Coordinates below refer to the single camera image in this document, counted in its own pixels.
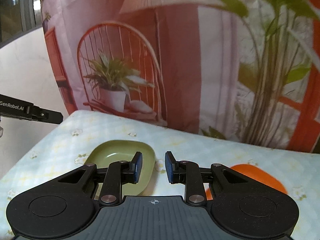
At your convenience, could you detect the green square plate back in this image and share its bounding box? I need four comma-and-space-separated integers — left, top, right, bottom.
85, 140, 157, 196

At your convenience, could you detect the orange square plate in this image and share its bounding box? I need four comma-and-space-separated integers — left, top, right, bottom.
210, 164, 288, 198

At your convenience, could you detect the printed backdrop curtain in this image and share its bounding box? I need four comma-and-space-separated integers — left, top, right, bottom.
40, 0, 319, 153

